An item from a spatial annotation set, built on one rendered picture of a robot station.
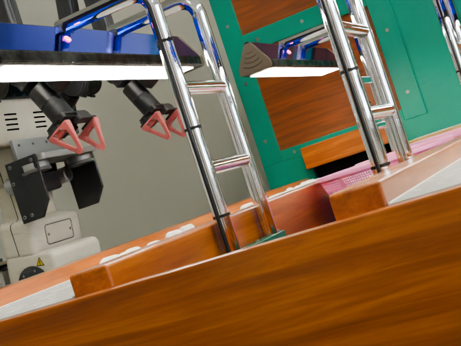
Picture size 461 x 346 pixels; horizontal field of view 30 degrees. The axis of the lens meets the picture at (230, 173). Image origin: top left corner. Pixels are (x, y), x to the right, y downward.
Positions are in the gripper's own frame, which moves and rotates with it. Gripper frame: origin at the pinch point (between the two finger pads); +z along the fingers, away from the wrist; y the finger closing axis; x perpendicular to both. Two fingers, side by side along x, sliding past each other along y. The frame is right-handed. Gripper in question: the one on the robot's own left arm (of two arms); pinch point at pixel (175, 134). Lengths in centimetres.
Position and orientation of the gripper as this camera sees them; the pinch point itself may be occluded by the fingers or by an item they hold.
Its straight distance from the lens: 240.0
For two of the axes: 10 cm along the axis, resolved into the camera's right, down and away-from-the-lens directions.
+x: -6.3, 6.9, 3.6
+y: 4.0, -1.1, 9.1
